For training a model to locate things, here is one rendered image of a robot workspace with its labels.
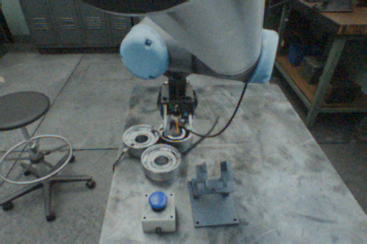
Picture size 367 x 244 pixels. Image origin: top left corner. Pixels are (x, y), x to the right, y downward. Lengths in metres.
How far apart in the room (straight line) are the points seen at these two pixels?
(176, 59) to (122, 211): 0.39
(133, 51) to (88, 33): 3.18
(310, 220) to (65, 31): 3.36
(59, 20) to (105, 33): 0.54
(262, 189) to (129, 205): 0.33
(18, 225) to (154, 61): 1.53
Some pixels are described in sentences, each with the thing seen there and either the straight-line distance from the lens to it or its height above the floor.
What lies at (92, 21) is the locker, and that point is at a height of 0.41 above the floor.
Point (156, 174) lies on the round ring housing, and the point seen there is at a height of 0.83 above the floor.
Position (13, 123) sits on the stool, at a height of 0.62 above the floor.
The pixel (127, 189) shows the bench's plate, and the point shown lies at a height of 0.80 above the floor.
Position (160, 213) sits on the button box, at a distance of 0.58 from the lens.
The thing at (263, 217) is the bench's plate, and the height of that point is 0.80.
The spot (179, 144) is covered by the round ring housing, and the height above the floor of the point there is 0.83.
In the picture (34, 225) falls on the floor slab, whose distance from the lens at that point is 1.75.
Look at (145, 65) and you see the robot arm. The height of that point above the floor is 1.16.
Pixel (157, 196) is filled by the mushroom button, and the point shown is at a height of 0.87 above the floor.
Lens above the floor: 1.33
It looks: 38 degrees down
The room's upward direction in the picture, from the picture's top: straight up
